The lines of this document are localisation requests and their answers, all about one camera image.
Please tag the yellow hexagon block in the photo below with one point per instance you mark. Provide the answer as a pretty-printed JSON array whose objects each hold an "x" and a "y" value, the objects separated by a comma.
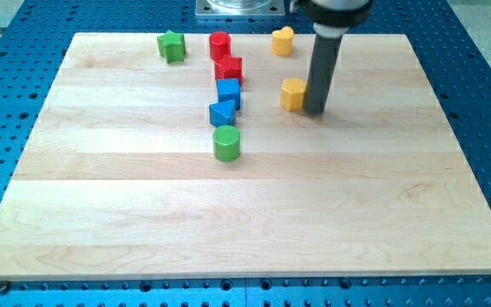
[{"x": 292, "y": 94}]

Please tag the green cylinder block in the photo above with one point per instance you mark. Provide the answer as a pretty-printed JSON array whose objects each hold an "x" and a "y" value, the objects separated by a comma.
[{"x": 226, "y": 143}]

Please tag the blue triangle block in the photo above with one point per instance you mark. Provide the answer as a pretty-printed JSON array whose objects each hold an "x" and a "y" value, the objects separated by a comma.
[{"x": 222, "y": 113}]

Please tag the blue cube block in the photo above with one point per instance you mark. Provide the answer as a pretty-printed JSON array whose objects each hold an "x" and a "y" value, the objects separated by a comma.
[{"x": 229, "y": 89}]

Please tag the wooden board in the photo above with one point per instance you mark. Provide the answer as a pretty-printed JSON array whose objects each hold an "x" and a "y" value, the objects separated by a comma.
[{"x": 118, "y": 179}]

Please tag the red star block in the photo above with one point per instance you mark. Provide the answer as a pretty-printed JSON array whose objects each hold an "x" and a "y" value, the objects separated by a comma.
[{"x": 229, "y": 67}]

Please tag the red cylinder block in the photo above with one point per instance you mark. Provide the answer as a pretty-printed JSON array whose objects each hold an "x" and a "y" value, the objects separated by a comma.
[{"x": 219, "y": 45}]

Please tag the yellow heart block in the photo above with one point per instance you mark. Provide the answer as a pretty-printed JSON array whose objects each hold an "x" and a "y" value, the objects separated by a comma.
[{"x": 282, "y": 41}]

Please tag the green star block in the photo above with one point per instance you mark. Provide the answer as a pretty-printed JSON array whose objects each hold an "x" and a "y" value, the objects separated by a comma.
[{"x": 172, "y": 46}]

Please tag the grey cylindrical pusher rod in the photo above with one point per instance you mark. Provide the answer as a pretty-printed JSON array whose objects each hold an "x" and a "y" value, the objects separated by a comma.
[{"x": 322, "y": 65}]

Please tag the blue perforated table plate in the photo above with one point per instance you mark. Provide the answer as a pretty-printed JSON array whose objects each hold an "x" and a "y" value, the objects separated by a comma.
[{"x": 452, "y": 40}]

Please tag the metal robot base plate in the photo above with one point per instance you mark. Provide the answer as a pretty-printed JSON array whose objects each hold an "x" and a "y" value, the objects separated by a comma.
[{"x": 215, "y": 8}]

